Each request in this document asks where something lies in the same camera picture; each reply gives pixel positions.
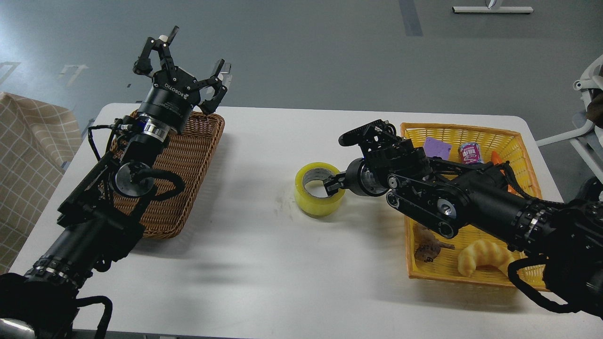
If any beige checkered cloth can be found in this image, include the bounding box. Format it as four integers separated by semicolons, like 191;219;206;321
0;92;82;274

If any purple foam cube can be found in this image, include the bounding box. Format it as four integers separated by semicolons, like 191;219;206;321
424;137;452;161

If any brown toy lion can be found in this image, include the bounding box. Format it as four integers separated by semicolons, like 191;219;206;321
413;224;455;263

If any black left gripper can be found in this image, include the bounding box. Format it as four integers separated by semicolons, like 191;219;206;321
133;26;228;134

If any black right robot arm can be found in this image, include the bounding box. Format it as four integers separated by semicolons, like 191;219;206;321
323;120;603;317

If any toy croissant bread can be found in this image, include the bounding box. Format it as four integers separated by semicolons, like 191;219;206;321
456;240;517;277

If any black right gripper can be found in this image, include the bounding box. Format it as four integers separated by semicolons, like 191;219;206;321
323;157;390;197

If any yellow tape roll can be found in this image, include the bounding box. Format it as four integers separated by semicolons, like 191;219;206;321
293;162;345;217

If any brown wicker basket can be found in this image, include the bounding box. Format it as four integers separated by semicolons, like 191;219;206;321
103;110;225;239

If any orange toy carrot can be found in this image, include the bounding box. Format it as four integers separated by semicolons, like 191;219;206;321
490;151;518;195

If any purple drink can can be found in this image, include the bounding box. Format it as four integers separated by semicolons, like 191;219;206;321
458;142;484;165

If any white stand base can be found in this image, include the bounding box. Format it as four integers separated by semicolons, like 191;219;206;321
452;0;534;15

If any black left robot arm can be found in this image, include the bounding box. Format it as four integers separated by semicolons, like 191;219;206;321
1;26;228;339

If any white chair frame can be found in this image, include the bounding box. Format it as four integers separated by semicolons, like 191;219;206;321
537;56;603;182

